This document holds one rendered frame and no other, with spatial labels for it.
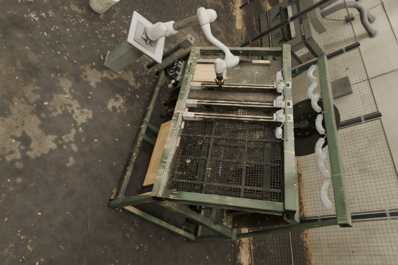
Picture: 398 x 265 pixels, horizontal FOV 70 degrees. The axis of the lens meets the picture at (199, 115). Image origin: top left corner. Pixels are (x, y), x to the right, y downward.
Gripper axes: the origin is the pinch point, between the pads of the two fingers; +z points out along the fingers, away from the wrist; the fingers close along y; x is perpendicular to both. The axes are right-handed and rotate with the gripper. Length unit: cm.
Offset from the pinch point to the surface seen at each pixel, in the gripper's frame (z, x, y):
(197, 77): 6.5, 21.5, -32.6
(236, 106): 2.4, -27.0, 21.4
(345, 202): 14, -122, 126
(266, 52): 8, 73, 53
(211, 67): 6.4, 40.8, -17.6
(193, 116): 1, -46, -25
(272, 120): 1, -46, 61
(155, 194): 4, -139, -46
